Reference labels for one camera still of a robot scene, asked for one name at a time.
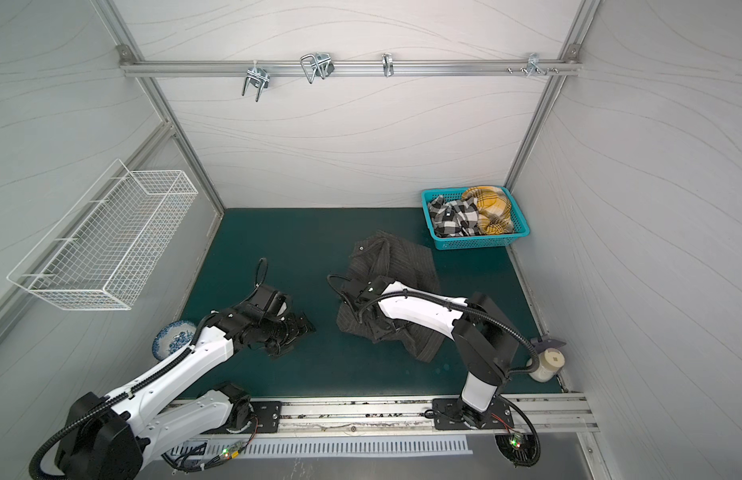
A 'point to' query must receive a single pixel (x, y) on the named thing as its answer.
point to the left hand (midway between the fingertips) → (313, 331)
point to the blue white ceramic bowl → (172, 338)
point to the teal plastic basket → (446, 243)
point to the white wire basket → (92, 245)
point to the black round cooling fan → (522, 449)
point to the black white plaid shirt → (456, 218)
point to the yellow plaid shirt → (494, 210)
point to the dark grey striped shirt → (403, 261)
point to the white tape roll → (551, 359)
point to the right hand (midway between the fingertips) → (396, 319)
